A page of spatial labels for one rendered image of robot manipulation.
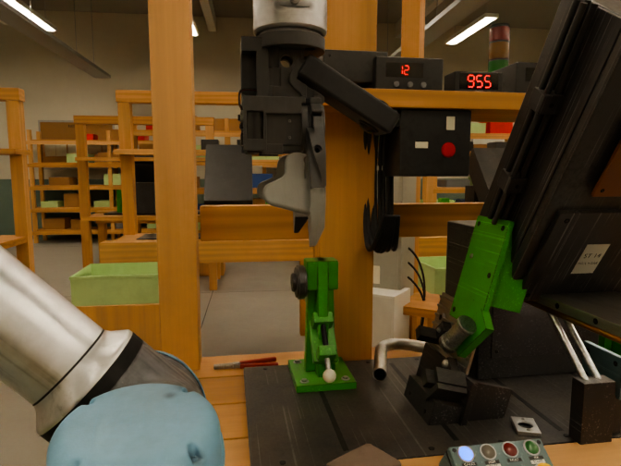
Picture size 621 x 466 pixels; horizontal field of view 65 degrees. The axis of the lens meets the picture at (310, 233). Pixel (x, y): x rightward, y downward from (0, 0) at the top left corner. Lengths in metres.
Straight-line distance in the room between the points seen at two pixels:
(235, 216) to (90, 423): 0.93
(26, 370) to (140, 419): 0.13
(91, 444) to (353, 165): 0.96
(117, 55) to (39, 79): 1.64
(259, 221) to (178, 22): 0.50
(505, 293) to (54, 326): 0.75
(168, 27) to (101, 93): 10.16
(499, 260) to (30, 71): 11.33
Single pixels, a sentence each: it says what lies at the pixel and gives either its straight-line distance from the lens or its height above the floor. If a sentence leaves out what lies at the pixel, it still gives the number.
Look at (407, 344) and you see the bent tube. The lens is 1.34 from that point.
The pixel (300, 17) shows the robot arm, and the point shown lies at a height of 1.50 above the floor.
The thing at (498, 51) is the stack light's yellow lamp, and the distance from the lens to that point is 1.41.
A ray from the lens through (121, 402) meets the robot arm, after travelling 0.41.
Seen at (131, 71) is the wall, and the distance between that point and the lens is 11.29.
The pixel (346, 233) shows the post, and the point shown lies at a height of 1.21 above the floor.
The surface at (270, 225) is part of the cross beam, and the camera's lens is 1.27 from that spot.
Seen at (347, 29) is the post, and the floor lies 1.69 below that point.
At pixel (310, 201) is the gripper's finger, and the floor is 1.33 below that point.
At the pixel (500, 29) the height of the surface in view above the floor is 1.72.
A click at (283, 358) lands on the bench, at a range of 1.32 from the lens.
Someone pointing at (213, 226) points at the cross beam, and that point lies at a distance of 1.27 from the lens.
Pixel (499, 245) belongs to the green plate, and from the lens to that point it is 0.95.
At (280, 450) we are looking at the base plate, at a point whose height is 0.90.
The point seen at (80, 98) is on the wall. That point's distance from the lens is 11.46.
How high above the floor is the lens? 1.36
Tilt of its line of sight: 7 degrees down
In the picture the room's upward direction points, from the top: straight up
